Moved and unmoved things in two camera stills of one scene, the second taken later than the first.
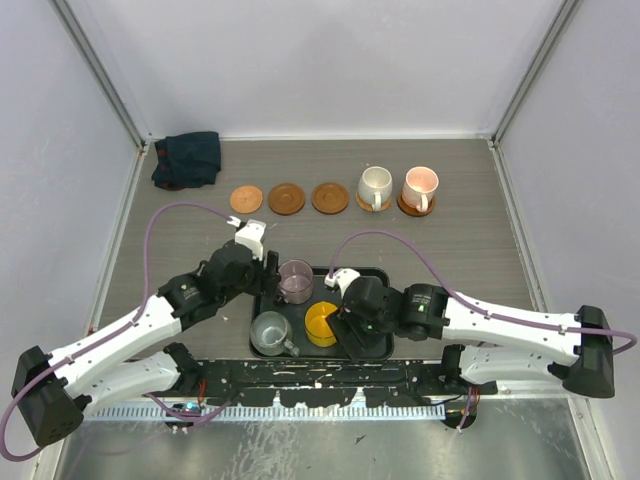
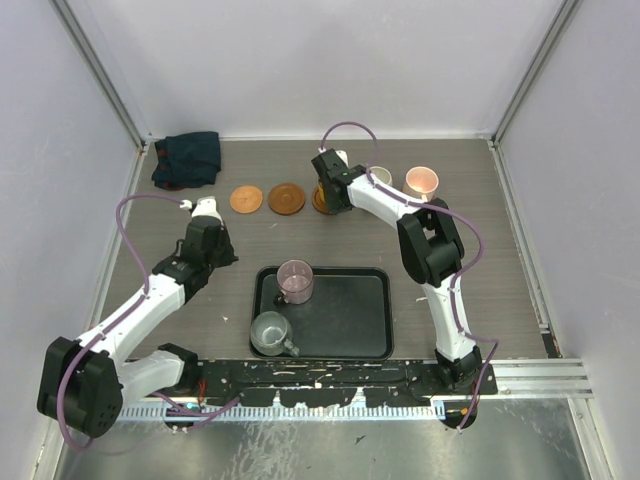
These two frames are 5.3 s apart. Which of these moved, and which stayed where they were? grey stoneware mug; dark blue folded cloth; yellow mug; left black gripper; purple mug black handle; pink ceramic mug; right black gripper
Moved: yellow mug; right black gripper; left black gripper
Stayed: pink ceramic mug; purple mug black handle; grey stoneware mug; dark blue folded cloth
